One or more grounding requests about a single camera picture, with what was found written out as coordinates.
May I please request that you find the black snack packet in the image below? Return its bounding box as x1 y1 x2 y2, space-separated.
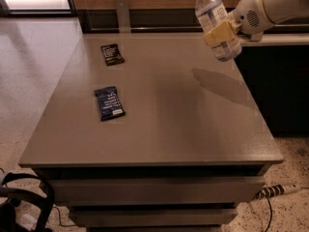
100 43 125 66

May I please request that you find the left metal bracket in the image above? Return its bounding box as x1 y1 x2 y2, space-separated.
115 0 131 33

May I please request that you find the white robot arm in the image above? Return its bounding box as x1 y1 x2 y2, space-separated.
203 0 309 46

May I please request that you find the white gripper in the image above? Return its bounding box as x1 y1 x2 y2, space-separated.
202 0 274 47

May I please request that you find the clear plastic water bottle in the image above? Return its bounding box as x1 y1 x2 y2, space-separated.
195 0 241 62

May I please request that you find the white power strip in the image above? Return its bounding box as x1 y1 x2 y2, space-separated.
255 184 300 199

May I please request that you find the right metal bracket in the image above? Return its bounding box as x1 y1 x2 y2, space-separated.
248 33 264 42

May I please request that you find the black power cable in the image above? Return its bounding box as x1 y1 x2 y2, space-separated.
262 193 274 232

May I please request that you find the blue snack packet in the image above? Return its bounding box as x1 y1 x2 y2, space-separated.
94 86 126 121

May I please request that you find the metal bracket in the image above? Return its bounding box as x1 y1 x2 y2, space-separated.
248 33 264 42
115 0 131 33

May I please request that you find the grey drawer cabinet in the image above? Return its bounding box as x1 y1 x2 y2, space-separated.
19 34 283 232

